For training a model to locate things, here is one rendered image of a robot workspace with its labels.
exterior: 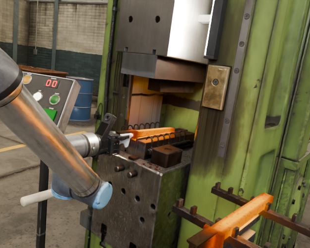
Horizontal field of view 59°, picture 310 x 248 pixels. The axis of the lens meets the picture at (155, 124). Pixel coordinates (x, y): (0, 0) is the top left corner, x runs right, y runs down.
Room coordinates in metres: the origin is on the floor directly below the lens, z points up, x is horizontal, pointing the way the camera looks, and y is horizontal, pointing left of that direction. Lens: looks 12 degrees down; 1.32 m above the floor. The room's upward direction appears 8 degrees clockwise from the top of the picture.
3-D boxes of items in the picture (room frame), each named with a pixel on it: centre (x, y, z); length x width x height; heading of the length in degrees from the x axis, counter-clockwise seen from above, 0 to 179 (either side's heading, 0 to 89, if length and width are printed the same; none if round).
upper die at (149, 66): (1.38, -0.02, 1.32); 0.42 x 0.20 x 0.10; 143
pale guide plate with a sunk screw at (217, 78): (1.13, -0.22, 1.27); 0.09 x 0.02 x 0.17; 53
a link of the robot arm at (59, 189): (0.92, 0.29, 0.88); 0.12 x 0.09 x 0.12; 63
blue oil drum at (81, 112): (5.89, 1.71, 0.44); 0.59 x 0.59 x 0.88
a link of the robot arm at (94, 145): (1.00, 0.24, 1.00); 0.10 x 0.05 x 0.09; 53
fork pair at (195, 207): (0.76, -0.18, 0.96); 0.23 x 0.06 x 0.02; 139
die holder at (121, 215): (1.35, -0.07, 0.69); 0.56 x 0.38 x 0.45; 143
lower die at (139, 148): (1.38, -0.02, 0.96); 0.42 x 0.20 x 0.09; 143
